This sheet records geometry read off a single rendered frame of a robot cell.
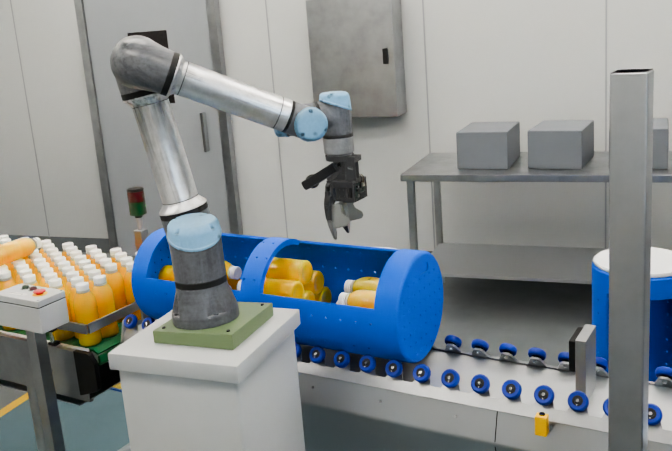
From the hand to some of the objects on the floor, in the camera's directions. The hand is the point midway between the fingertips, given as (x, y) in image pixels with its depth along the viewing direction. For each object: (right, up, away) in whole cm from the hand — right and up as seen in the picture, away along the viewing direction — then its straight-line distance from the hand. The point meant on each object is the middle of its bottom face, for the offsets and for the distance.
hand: (338, 231), depth 199 cm
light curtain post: (+61, -136, -32) cm, 152 cm away
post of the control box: (-84, -126, +57) cm, 162 cm away
